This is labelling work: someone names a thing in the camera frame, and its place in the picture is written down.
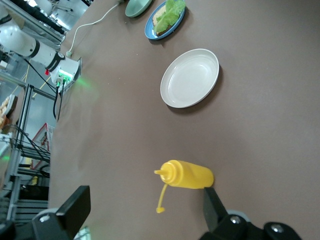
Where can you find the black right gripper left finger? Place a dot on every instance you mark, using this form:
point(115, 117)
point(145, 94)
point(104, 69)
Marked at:
point(72, 215)

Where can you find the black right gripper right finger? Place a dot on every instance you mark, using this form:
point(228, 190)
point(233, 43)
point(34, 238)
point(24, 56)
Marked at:
point(216, 217)

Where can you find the yellow mustard squeeze bottle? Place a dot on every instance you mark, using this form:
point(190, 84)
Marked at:
point(190, 176)

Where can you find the brown bread slice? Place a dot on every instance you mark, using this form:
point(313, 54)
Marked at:
point(158, 16)

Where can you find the beige plate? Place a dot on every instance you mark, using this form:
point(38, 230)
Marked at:
point(190, 80)

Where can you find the blue plate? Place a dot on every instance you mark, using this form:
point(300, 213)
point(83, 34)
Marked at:
point(150, 30)

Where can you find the green plate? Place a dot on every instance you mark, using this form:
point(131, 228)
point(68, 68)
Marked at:
point(135, 8)

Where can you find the white box red triangle sign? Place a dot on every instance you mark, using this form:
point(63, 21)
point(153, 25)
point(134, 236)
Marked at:
point(47, 135)

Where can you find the red connector cap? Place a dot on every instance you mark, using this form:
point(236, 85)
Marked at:
point(47, 72)

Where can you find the aluminium frame profile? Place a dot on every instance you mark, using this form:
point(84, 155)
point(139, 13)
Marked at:
point(25, 107)

